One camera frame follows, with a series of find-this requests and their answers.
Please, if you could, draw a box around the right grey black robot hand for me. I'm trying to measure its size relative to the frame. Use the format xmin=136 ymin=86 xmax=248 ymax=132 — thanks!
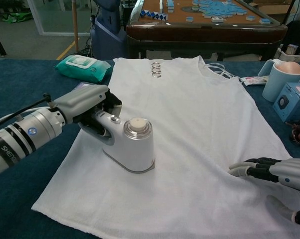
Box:
xmin=228 ymin=157 xmax=300 ymax=225

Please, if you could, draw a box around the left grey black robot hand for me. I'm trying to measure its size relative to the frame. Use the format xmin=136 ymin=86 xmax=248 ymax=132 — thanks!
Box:
xmin=51 ymin=84 xmax=123 ymax=136

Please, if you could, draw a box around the white handheld steam iron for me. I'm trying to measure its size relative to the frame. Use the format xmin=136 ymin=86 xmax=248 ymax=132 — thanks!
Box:
xmin=79 ymin=109 xmax=156 ymax=173

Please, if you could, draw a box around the clear box with purple contents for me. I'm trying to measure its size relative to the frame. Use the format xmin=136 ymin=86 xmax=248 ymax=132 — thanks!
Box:
xmin=74 ymin=81 xmax=99 ymax=88

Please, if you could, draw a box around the green wet wipes pack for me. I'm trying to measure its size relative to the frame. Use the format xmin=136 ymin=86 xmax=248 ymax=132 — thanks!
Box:
xmin=55 ymin=54 xmax=113 ymax=84

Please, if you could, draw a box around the blue cardboard product box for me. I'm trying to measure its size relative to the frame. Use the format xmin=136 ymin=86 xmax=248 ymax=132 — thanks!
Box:
xmin=273 ymin=82 xmax=300 ymax=122

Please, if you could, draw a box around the brown cardboard box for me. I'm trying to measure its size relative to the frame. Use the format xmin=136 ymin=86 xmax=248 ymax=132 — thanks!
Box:
xmin=249 ymin=0 xmax=300 ymax=14

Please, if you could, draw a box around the dark blue machine base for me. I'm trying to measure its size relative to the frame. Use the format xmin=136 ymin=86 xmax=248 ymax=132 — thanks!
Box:
xmin=90 ymin=0 xmax=128 ymax=60

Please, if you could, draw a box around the wooden pole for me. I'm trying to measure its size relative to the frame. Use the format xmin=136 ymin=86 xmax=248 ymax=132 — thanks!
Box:
xmin=72 ymin=0 xmax=80 ymax=53

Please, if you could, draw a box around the light blue mug pink inside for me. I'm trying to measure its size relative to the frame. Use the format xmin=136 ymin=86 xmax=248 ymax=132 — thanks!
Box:
xmin=258 ymin=59 xmax=300 ymax=103

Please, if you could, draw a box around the white framed glass partition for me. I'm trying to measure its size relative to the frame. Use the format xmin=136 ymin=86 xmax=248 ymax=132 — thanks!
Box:
xmin=31 ymin=0 xmax=93 ymax=35

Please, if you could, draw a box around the small white pink packet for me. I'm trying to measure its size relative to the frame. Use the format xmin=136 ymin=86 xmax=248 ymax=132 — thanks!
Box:
xmin=241 ymin=76 xmax=269 ymax=87

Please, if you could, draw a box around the white sleeveless shirt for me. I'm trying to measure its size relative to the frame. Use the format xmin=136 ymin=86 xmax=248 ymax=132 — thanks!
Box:
xmin=31 ymin=55 xmax=300 ymax=239

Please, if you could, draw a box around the green bag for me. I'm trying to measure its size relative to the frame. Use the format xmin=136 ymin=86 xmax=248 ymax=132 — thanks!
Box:
xmin=1 ymin=12 xmax=32 ymax=24

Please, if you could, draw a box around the blue white snake puzzle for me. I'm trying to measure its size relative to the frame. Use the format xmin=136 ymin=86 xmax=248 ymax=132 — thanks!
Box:
xmin=138 ymin=9 xmax=168 ymax=21

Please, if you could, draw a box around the dark teal tablecloth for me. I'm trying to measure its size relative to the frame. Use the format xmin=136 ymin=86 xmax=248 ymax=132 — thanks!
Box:
xmin=0 ymin=58 xmax=300 ymax=239

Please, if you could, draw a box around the brown wooden mahjong table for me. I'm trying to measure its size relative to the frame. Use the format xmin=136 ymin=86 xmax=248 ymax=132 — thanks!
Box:
xmin=126 ymin=0 xmax=289 ymax=61

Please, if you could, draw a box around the heap of blue mahjong tiles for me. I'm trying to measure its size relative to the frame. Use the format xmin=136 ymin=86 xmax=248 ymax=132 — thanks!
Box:
xmin=189 ymin=0 xmax=246 ymax=18

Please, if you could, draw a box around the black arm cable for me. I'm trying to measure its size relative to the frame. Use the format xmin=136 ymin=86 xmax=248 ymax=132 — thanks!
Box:
xmin=0 ymin=93 xmax=52 ymax=130

